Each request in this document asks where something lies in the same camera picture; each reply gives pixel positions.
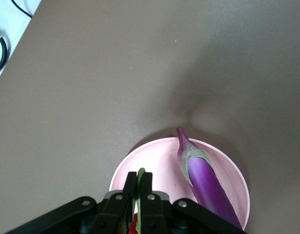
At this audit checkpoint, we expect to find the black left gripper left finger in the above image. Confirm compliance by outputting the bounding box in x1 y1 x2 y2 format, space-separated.
8 172 137 234

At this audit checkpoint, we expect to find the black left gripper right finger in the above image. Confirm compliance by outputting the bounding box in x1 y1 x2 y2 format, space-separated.
140 172 248 234

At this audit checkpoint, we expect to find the red chili pepper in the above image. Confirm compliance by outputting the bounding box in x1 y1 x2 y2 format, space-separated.
128 167 147 234

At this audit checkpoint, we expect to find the long purple eggplant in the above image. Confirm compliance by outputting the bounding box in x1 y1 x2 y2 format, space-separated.
176 126 243 230

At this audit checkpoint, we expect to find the pale pink round plate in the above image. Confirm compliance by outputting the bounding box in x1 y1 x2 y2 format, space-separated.
108 136 250 232

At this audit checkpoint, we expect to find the brown table cover mat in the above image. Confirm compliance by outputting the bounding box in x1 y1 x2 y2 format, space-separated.
0 0 300 234

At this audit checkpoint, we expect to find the black cable with white plug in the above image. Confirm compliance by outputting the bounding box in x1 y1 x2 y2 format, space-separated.
0 29 11 80

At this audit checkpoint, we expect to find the thin black cable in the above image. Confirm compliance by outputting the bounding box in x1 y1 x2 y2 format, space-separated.
12 0 33 19

